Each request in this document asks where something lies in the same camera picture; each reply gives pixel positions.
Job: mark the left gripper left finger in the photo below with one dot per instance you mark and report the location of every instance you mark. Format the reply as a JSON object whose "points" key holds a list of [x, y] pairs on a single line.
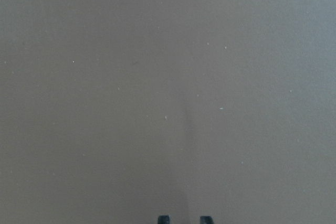
{"points": [[163, 219]]}

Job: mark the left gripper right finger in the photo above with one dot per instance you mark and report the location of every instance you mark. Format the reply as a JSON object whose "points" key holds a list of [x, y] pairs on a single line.
{"points": [[206, 220]]}

